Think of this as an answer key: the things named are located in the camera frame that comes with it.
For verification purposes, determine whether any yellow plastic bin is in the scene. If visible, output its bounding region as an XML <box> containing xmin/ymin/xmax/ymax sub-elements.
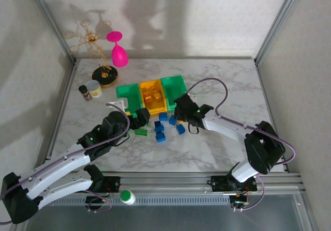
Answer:
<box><xmin>139</xmin><ymin>80</ymin><xmax>168</xmax><ymax>115</ymax></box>

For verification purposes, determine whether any green plastic bin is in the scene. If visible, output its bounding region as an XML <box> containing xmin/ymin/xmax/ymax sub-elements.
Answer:
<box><xmin>160</xmin><ymin>75</ymin><xmax>188</xmax><ymax>112</ymax></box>
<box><xmin>115</xmin><ymin>83</ymin><xmax>143</xmax><ymax>118</ymax></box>

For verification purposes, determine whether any small dark spice bottle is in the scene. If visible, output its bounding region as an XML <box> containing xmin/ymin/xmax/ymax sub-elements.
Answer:
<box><xmin>78</xmin><ymin>85</ymin><xmax>93</xmax><ymax>102</ymax></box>

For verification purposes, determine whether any white jar with yellow label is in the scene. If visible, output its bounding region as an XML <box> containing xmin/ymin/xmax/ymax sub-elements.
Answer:
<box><xmin>85</xmin><ymin>80</ymin><xmax>103</xmax><ymax>98</ymax></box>

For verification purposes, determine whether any pink plastic wine glass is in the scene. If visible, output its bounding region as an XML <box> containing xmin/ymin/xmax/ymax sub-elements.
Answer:
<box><xmin>106</xmin><ymin>30</ymin><xmax>129</xmax><ymax>68</ymax></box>

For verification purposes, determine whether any white bottle with green cap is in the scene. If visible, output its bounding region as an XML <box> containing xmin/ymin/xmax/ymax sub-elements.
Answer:
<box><xmin>119</xmin><ymin>189</ymin><xmax>136</xmax><ymax>205</ymax></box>

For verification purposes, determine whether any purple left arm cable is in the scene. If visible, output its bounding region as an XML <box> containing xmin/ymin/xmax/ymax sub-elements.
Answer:
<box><xmin>0</xmin><ymin>103</ymin><xmax>130</xmax><ymax>225</ymax></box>

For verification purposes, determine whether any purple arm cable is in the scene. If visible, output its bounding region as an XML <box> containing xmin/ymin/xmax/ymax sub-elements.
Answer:
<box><xmin>187</xmin><ymin>78</ymin><xmax>296</xmax><ymax>211</ymax></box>
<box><xmin>0</xmin><ymin>103</ymin><xmax>130</xmax><ymax>225</ymax></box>

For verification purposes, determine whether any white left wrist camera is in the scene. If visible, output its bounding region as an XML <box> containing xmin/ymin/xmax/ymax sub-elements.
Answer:
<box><xmin>106</xmin><ymin>99</ymin><xmax>129</xmax><ymax>111</ymax></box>

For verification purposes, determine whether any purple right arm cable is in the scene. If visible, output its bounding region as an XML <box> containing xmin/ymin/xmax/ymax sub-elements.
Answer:
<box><xmin>187</xmin><ymin>78</ymin><xmax>296</xmax><ymax>211</ymax></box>

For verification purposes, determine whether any gold wire glass rack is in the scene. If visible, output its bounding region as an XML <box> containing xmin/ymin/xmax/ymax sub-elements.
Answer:
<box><xmin>63</xmin><ymin>19</ymin><xmax>120</xmax><ymax>88</ymax></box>

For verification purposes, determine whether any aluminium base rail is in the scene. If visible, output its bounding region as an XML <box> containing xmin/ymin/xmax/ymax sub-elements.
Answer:
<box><xmin>24</xmin><ymin>171</ymin><xmax>306</xmax><ymax>197</ymax></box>

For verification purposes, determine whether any perforated grey cable duct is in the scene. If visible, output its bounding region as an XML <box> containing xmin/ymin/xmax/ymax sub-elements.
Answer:
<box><xmin>51</xmin><ymin>194</ymin><xmax>231</xmax><ymax>206</ymax></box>

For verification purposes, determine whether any aluminium frame post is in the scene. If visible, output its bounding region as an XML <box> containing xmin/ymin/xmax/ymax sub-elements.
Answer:
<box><xmin>25</xmin><ymin>0</ymin><xmax>78</xmax><ymax>64</ymax></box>
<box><xmin>254</xmin><ymin>0</ymin><xmax>303</xmax><ymax>64</ymax></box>

